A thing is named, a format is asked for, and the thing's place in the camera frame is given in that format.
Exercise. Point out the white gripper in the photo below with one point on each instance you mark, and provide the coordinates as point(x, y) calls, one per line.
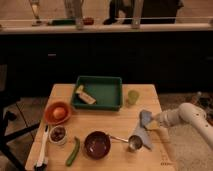
point(168, 118)

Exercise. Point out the yellow and blue sponge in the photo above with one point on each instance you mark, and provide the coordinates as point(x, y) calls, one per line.
point(147, 121)

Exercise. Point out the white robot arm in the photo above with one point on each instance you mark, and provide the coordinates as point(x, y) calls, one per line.
point(187, 113)

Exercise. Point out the grey blue cloth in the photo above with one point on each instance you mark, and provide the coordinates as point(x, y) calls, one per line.
point(142, 133)

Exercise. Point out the green plastic cup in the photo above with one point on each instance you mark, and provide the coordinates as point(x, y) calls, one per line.
point(133, 96)

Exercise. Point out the metal ladle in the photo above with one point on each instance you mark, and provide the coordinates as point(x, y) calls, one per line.
point(134, 142)

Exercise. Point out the green plastic tray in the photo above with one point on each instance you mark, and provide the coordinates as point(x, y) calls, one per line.
point(107, 91)

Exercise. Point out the dark red bowl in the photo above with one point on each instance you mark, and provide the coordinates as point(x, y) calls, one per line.
point(97, 145)

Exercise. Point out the yellow block in tray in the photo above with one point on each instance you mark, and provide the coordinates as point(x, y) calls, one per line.
point(84, 96)

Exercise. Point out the green cucumber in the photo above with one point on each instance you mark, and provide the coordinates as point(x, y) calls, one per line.
point(74, 153)

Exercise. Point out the orange fruit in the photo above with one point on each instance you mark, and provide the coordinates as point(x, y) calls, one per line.
point(59, 113)

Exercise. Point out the orange bowl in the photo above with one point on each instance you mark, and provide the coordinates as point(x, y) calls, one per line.
point(48, 114)

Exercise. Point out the small white bowl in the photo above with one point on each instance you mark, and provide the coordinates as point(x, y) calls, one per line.
point(58, 135)

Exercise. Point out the green and red tool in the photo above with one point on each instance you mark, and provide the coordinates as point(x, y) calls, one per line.
point(58, 22)

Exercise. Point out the white dish brush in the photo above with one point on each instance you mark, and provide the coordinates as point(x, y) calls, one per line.
point(41, 157)

